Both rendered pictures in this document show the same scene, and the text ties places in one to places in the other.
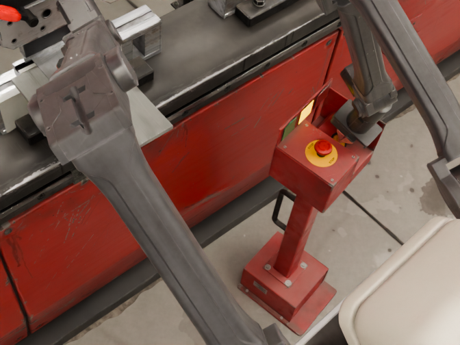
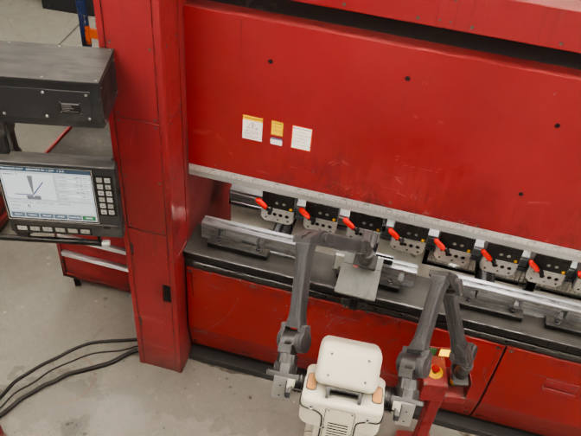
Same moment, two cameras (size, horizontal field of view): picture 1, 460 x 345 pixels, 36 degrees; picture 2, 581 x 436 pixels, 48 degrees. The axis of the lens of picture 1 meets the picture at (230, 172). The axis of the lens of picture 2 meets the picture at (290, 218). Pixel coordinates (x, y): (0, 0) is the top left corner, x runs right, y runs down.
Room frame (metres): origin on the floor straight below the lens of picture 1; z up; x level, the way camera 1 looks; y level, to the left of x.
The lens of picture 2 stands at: (-0.58, -1.29, 3.13)
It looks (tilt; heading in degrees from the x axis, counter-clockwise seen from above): 42 degrees down; 58
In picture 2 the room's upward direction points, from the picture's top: 6 degrees clockwise
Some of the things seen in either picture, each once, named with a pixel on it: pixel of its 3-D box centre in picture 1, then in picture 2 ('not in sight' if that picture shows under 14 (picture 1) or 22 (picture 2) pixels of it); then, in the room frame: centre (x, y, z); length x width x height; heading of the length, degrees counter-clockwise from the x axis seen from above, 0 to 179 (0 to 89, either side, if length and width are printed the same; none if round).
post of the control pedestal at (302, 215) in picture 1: (300, 223); (425, 419); (0.97, -0.21, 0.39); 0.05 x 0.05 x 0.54; 58
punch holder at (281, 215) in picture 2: not in sight; (279, 203); (0.59, 0.67, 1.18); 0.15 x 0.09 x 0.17; 137
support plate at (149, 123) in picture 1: (91, 103); (359, 275); (0.80, 0.27, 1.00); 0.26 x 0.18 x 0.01; 47
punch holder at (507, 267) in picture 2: not in sight; (501, 253); (1.32, -0.01, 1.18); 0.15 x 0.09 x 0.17; 137
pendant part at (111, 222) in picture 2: not in sight; (64, 192); (-0.30, 0.83, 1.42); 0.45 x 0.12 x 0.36; 151
